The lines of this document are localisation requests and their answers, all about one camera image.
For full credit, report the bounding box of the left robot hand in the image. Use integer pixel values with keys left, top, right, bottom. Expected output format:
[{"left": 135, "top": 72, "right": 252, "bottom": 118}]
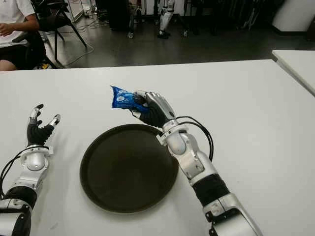
[{"left": 26, "top": 103, "right": 62, "bottom": 148}]

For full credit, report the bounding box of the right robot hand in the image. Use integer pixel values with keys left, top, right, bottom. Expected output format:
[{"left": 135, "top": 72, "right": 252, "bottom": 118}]
[{"left": 130, "top": 89, "right": 177, "bottom": 128}]

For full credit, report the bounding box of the blue Oreo cookie pack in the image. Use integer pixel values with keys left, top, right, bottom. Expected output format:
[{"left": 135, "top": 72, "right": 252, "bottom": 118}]
[{"left": 110, "top": 85, "right": 150, "bottom": 114}]

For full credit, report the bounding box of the round dark brown tray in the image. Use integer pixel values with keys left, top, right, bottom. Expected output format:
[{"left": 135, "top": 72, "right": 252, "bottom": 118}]
[{"left": 80, "top": 123, "right": 180, "bottom": 213}]

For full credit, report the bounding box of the black office chair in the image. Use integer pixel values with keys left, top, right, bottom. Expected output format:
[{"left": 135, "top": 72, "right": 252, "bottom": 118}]
[{"left": 11, "top": 30, "right": 58, "bottom": 70}]

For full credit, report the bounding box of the white humanoid robot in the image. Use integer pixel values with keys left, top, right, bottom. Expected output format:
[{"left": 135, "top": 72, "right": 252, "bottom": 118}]
[{"left": 157, "top": 0, "right": 176, "bottom": 39}]

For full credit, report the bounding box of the black equipment cabinet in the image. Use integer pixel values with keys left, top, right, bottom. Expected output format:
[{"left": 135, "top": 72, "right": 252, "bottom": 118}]
[{"left": 108, "top": 0, "right": 131, "bottom": 31}]

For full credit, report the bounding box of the black folding chair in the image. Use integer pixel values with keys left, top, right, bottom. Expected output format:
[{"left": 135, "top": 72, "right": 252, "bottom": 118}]
[{"left": 31, "top": 0, "right": 87, "bottom": 65}]

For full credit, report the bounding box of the seated person in white shirt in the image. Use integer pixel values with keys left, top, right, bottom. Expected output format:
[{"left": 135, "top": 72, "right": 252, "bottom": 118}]
[{"left": 0, "top": 0, "right": 40, "bottom": 72}]

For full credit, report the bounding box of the white side table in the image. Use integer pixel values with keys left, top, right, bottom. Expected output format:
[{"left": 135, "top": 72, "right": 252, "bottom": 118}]
[{"left": 271, "top": 50, "right": 315, "bottom": 97}]

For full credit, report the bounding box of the white pillar base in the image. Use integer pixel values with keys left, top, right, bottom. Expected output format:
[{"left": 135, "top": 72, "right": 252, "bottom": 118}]
[{"left": 272, "top": 0, "right": 315, "bottom": 32}]

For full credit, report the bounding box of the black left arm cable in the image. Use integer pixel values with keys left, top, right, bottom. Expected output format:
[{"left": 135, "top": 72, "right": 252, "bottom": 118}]
[{"left": 0, "top": 149, "right": 24, "bottom": 197}]

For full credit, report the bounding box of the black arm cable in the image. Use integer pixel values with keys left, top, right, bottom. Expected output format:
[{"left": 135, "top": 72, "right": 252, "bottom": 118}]
[
  {"left": 0, "top": 149, "right": 24, "bottom": 197},
  {"left": 176, "top": 116, "right": 214, "bottom": 162}
]

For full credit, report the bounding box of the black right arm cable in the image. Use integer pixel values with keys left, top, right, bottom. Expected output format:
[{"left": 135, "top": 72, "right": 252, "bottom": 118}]
[{"left": 176, "top": 116, "right": 214, "bottom": 162}]

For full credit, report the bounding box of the rolling black stand frame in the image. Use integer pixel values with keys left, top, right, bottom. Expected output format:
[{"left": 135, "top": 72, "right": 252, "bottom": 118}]
[{"left": 126, "top": 0, "right": 189, "bottom": 39}]

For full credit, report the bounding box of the white floor cable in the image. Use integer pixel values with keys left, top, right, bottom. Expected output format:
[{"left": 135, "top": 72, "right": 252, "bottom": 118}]
[{"left": 59, "top": 14, "right": 110, "bottom": 67}]

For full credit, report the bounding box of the folded metal frame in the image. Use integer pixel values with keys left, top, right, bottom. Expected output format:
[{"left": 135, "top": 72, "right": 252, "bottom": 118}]
[{"left": 242, "top": 4, "right": 259, "bottom": 31}]

